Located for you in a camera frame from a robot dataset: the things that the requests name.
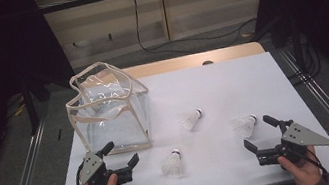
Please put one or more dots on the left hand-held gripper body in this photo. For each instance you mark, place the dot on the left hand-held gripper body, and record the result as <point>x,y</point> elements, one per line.
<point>92,168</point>

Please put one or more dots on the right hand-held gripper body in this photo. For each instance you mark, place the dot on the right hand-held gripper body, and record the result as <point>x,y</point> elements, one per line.
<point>305,136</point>

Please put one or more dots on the white feather shuttlecock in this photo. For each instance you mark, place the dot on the white feather shuttlecock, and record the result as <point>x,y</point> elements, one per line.
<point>173,167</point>
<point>190,120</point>
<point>245,126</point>

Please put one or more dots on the clear plastic bag beige trim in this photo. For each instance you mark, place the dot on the clear plastic bag beige trim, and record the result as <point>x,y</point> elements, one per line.
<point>114,128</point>

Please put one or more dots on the person's right hand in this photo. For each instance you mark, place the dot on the person's right hand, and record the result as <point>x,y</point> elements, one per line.
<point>304,172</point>

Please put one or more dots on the white table mat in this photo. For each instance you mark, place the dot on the white table mat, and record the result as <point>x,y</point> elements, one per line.
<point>232,169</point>

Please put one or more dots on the small black stick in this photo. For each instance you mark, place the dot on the small black stick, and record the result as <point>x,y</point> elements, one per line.
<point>59,134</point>

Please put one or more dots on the black metal stand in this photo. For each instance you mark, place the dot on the black metal stand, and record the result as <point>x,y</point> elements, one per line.
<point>31,108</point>

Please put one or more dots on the dark round table grommet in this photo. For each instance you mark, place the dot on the dark round table grommet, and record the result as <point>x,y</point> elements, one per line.
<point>207,62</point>

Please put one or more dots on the yellow tape piece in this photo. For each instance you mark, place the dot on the yellow tape piece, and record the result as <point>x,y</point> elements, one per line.
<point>245,35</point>
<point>20,110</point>

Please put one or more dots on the wooden table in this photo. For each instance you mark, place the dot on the wooden table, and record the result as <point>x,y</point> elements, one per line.
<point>194,59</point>

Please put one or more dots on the beige cabinet counter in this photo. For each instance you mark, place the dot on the beige cabinet counter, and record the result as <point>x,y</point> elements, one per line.
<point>205,8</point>

